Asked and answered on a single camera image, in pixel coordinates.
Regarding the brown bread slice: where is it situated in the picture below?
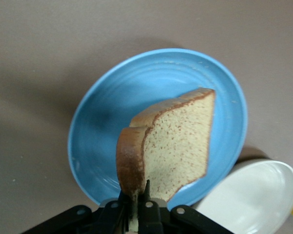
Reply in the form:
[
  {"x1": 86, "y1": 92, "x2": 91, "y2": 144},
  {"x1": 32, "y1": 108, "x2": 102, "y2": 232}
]
[{"x1": 116, "y1": 88, "x2": 216, "y2": 203}]

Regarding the blue round plate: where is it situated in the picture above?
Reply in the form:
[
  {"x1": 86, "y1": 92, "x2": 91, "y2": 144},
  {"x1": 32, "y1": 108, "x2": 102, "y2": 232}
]
[{"x1": 67, "y1": 48, "x2": 249, "y2": 213}]

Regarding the beige round plate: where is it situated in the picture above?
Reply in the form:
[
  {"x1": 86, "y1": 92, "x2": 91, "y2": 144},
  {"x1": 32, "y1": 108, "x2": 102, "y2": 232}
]
[{"x1": 195, "y1": 159, "x2": 293, "y2": 234}]

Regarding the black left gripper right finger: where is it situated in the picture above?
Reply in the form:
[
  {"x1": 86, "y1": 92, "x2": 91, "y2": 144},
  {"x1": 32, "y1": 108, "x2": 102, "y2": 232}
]
[{"x1": 136, "y1": 179, "x2": 232, "y2": 234}]

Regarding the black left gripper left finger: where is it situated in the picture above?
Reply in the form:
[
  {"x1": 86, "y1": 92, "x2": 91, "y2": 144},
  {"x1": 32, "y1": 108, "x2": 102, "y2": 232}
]
[{"x1": 21, "y1": 189, "x2": 132, "y2": 234}]

